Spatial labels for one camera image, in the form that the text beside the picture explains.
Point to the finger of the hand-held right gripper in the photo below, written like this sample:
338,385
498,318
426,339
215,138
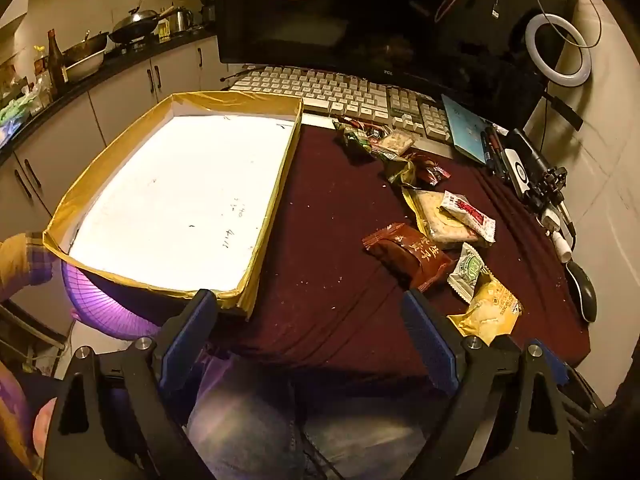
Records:
556,364

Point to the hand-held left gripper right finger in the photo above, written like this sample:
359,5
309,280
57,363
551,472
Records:
427,332

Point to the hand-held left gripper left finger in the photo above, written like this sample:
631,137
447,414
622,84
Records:
192,330

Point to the yellow snack packet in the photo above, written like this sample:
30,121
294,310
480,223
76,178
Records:
487,310

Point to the small white-green snack packet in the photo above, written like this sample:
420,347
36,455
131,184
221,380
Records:
467,270

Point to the brown-red snack packet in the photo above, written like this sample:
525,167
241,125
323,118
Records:
410,255

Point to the clear biscuit packet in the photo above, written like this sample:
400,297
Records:
432,215

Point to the white-red snack packet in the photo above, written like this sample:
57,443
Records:
467,212

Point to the gold-rimmed white cardboard box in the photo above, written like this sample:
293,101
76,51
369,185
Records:
175,185

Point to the green-gold snack packet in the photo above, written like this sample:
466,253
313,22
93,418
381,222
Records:
400,171

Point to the clear pastry packet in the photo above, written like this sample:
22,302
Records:
395,142

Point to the green snack packet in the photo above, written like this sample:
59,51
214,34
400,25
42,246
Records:
355,141

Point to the black computer mouse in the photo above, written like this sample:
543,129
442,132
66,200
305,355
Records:
584,290

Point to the person's jeans legs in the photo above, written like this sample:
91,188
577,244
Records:
250,425

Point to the white tube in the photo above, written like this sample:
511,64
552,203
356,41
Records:
562,249

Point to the maroon tablecloth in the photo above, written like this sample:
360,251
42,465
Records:
330,240

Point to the white charger plug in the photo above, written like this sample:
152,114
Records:
551,220

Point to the white round-button device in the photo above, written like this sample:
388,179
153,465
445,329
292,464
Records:
516,172

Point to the yellow plaid cloth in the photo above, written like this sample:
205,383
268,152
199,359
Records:
20,260

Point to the black marker pen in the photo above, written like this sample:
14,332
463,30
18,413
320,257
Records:
497,147
486,150

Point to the blue notebook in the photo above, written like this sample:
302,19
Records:
465,127

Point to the white kitchen cabinet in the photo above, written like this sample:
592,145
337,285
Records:
125,95

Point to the white keyboard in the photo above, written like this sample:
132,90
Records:
320,90

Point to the steel bowl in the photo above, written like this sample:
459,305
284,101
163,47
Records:
85,67

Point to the green plastic bag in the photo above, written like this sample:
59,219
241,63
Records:
12,110

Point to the dark glass bottle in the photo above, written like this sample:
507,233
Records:
56,62

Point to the black wok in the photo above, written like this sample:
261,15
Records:
132,27

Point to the steel kettle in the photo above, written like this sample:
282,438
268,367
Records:
180,19

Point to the black monitor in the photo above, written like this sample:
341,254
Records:
350,10

